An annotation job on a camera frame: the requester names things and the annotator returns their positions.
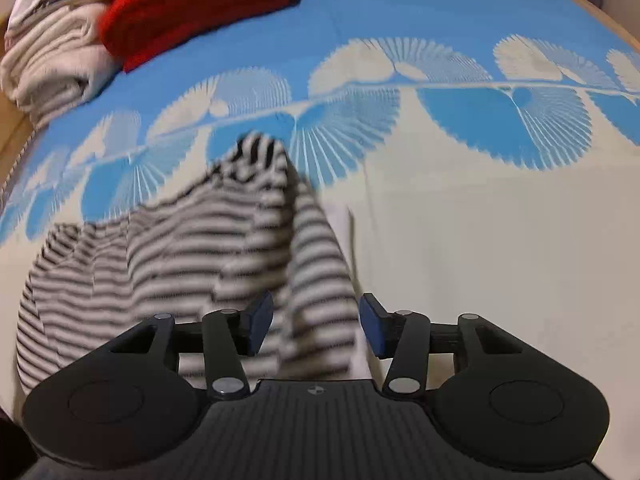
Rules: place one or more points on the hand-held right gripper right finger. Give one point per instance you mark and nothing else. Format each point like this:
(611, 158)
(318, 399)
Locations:
(372, 326)

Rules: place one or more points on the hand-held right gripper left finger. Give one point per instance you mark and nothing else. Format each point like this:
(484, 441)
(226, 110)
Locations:
(261, 321)

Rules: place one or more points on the narrow-striped black white shirt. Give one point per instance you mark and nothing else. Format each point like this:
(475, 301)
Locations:
(190, 250)

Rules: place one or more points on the blue white patterned blanket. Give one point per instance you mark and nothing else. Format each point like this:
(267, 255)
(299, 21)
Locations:
(450, 185)

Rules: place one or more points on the wooden headboard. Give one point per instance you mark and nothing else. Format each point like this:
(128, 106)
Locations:
(11, 130)

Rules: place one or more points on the red knitted blanket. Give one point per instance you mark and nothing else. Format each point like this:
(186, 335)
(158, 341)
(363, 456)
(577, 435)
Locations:
(200, 5)

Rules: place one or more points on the folded white fluffy blanket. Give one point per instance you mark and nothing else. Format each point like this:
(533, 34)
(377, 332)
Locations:
(50, 65)

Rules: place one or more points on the wooden bed rail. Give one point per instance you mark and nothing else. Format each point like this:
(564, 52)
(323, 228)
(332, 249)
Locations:
(600, 15)

